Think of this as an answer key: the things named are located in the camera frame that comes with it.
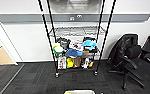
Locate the small brown cardboard box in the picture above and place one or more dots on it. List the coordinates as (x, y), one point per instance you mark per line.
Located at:
(91, 52)

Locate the green and white round toy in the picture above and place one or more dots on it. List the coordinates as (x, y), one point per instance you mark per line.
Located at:
(58, 50)

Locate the blue cap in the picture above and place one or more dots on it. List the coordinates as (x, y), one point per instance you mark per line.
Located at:
(73, 52)

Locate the tall brown box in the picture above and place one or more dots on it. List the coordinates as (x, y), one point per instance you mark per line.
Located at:
(77, 62)

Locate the long grey wall band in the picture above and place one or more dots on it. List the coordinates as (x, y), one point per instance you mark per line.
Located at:
(21, 18)

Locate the black bag with grey print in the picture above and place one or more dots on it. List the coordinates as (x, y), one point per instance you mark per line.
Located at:
(64, 43)

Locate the yellow green toy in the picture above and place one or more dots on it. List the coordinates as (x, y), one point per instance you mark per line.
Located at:
(70, 62)

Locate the small white wall socket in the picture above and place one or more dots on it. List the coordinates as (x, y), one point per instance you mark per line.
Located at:
(79, 16)
(71, 18)

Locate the black office chair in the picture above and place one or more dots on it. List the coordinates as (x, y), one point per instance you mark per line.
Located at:
(124, 48)

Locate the white and black package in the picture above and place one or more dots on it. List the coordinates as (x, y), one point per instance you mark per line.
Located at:
(85, 63)

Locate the white printed package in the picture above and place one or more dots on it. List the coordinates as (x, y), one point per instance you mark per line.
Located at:
(62, 62)

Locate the small black box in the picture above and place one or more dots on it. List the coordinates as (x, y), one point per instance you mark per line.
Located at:
(89, 38)

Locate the white door frame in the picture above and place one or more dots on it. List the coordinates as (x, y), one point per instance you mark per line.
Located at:
(6, 46)

